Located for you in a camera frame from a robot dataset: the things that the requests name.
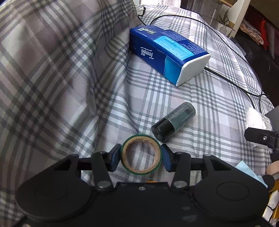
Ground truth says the green tape roll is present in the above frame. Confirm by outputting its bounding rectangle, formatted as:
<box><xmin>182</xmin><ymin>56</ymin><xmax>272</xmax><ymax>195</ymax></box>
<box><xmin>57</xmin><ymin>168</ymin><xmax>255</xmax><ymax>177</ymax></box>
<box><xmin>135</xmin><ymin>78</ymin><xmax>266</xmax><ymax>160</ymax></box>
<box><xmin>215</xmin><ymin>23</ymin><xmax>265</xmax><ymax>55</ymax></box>
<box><xmin>121</xmin><ymin>134</ymin><xmax>163</xmax><ymax>175</ymax></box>

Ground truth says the beige tape roll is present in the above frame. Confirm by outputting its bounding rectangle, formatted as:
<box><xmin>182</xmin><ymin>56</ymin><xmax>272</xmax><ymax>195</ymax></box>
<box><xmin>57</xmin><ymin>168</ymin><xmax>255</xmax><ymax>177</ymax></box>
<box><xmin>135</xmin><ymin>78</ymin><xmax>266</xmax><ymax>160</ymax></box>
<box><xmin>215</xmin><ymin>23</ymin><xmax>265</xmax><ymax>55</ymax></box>
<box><xmin>266</xmin><ymin>161</ymin><xmax>279</xmax><ymax>175</ymax></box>

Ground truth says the dark glass bottle black cap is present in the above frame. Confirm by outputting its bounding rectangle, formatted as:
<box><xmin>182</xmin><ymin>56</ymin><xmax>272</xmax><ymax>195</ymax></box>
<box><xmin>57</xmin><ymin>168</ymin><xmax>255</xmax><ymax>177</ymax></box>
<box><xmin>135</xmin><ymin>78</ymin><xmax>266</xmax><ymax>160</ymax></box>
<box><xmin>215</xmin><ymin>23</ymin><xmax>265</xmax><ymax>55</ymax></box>
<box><xmin>151</xmin><ymin>102</ymin><xmax>196</xmax><ymax>142</ymax></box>

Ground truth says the light blue face mask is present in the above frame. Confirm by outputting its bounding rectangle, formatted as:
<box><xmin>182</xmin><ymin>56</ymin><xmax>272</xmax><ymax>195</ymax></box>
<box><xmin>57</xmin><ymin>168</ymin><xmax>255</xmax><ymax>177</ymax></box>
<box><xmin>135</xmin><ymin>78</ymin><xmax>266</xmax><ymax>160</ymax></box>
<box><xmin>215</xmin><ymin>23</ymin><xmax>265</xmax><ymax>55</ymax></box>
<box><xmin>235</xmin><ymin>160</ymin><xmax>268</xmax><ymax>188</ymax></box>

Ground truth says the grey plaid sofa cover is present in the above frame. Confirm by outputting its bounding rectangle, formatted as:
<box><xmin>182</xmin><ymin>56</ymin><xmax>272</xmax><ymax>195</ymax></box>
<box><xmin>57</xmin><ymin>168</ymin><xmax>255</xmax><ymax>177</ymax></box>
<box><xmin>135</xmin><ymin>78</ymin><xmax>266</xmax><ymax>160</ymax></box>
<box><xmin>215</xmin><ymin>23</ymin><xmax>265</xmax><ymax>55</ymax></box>
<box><xmin>1</xmin><ymin>1</ymin><xmax>273</xmax><ymax>226</ymax></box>

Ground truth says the blue tissue pack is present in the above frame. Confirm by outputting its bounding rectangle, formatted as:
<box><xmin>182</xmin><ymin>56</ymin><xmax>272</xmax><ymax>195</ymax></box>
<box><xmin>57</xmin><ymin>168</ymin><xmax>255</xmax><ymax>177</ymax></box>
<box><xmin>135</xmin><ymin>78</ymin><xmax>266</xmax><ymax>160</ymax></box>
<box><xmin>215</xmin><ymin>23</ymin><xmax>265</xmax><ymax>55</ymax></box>
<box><xmin>129</xmin><ymin>25</ymin><xmax>211</xmax><ymax>87</ymax></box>

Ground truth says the potted plant white pot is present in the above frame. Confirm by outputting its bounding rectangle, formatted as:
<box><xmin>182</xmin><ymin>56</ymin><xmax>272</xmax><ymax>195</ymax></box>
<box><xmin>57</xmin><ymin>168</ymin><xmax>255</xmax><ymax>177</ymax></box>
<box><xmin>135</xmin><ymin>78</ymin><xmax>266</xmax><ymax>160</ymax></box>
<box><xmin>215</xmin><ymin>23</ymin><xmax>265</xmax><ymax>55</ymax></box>
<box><xmin>216</xmin><ymin>9</ymin><xmax>233</xmax><ymax>37</ymax></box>

